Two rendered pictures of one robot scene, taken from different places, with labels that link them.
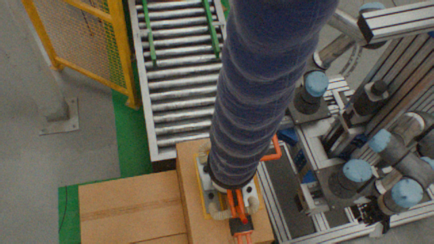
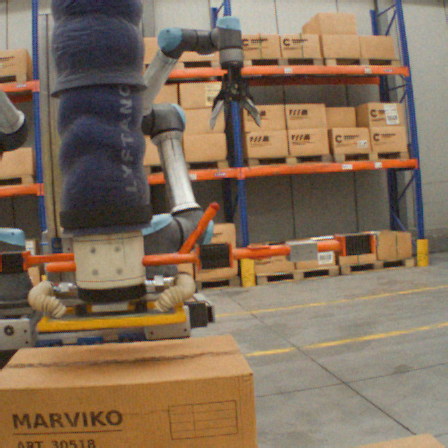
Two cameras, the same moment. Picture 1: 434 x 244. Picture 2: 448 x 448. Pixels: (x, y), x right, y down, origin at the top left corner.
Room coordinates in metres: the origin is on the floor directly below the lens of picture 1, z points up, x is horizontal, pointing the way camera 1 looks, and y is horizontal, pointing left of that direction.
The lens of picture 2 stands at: (0.04, 1.33, 1.34)
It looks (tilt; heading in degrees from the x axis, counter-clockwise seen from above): 3 degrees down; 285
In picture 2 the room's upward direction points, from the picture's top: 4 degrees counter-clockwise
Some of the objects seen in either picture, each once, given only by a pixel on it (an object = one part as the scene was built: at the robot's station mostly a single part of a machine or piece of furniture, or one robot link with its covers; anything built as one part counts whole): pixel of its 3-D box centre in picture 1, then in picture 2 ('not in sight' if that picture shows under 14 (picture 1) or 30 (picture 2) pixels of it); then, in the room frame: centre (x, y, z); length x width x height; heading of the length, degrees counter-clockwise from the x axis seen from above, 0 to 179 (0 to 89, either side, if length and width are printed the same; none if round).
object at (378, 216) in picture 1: (378, 210); (234, 83); (0.48, -0.59, 1.66); 0.09 x 0.08 x 0.12; 115
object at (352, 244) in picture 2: not in sight; (354, 244); (0.14, -0.29, 1.18); 0.08 x 0.07 x 0.05; 20
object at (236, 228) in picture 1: (241, 225); (213, 255); (0.47, -0.18, 1.18); 0.10 x 0.08 x 0.06; 110
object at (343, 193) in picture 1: (346, 181); (158, 271); (0.80, -0.68, 1.09); 0.15 x 0.15 x 0.10
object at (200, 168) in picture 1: (208, 183); (111, 313); (0.67, -0.01, 1.08); 0.34 x 0.10 x 0.05; 20
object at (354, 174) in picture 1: (356, 174); (157, 235); (0.80, -0.69, 1.20); 0.13 x 0.12 x 0.14; 51
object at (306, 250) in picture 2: not in sight; (301, 251); (0.27, -0.25, 1.18); 0.07 x 0.07 x 0.04; 20
